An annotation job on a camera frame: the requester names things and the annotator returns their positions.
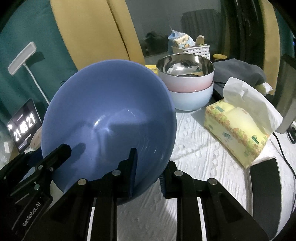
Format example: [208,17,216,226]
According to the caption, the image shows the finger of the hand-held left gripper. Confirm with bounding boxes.
[23,149,45,166]
[0,144,72,193]

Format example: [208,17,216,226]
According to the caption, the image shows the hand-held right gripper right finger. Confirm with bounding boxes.
[159,161,270,241]

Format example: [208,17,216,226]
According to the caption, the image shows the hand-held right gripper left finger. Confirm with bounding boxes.
[30,148,138,241]

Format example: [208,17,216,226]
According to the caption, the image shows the pink dotted bowl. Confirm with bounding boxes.
[31,126,43,151]

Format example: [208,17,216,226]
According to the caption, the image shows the large blue bowl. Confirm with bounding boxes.
[41,60,177,206]

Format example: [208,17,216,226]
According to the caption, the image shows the tablet with clock display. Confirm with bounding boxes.
[7,98,43,153]

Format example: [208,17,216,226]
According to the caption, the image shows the white tablecloth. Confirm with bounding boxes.
[50,88,296,241]

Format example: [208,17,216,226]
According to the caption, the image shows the teal curtain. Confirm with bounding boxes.
[0,16,79,131]

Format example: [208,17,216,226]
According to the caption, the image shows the light blue bowl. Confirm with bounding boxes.
[170,82,214,111]

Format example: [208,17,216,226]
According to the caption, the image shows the yellow tissue pack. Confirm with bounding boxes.
[204,76,284,169]

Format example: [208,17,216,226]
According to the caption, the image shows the white desk lamp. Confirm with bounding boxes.
[8,42,51,105]

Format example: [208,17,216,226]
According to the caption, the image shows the yellow wipes pack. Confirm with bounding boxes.
[144,65,159,75]

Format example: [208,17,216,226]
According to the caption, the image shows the pink steel-lined bowl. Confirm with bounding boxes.
[156,54,215,92]

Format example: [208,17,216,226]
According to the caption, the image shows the black phone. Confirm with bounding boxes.
[249,157,296,237]

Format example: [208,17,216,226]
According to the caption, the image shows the yellow curtain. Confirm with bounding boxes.
[259,0,281,96]
[50,0,147,70]

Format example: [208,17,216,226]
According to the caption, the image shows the white plastic basket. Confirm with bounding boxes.
[171,44,211,60]

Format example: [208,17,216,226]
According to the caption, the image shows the grey cloth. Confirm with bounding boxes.
[211,58,266,90]

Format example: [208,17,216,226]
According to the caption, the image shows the black scissors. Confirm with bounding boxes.
[286,126,296,144]

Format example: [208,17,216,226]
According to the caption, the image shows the steel thermos cup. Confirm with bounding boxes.
[276,54,296,134]

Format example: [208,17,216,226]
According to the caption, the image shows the blue white packet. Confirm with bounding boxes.
[168,28,196,48]

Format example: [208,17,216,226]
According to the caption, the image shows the dark radiator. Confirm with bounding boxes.
[180,9,223,36]

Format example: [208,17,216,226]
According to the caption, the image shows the black phone cable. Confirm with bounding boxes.
[272,132,296,179]

